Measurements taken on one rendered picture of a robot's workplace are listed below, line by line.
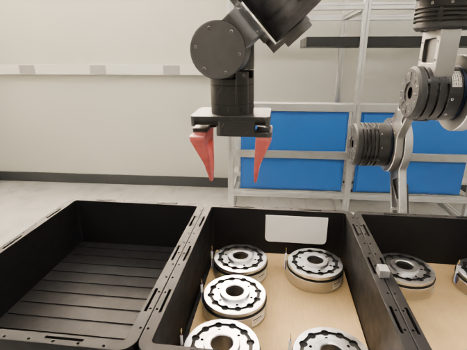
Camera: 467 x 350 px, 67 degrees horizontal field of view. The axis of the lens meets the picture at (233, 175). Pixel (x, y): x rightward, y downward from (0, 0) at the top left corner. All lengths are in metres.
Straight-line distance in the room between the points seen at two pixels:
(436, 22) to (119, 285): 0.92
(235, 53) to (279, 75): 2.89
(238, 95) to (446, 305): 0.50
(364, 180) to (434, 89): 1.64
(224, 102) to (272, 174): 2.08
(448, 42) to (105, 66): 2.94
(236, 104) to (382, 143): 1.10
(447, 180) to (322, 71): 1.35
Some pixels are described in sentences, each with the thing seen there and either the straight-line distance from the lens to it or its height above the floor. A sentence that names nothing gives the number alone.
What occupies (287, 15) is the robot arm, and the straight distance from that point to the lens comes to 0.44.
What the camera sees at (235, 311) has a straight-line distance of 0.57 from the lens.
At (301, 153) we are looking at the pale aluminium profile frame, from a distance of 2.46.
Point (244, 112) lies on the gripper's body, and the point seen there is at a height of 1.16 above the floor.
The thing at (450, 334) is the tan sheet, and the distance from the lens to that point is 0.66.
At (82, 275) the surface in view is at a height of 0.83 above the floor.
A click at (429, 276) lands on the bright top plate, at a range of 0.73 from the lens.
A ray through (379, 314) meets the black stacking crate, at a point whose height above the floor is 0.91.
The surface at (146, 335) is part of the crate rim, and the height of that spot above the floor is 0.93.
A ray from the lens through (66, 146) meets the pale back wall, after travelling 3.90.
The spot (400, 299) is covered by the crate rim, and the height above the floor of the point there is 0.93.
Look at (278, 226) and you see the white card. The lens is 0.74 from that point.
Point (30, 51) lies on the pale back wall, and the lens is 3.92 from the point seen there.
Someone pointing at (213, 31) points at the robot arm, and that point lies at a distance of 0.38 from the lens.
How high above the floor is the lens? 1.22
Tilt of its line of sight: 18 degrees down
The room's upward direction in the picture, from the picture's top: straight up
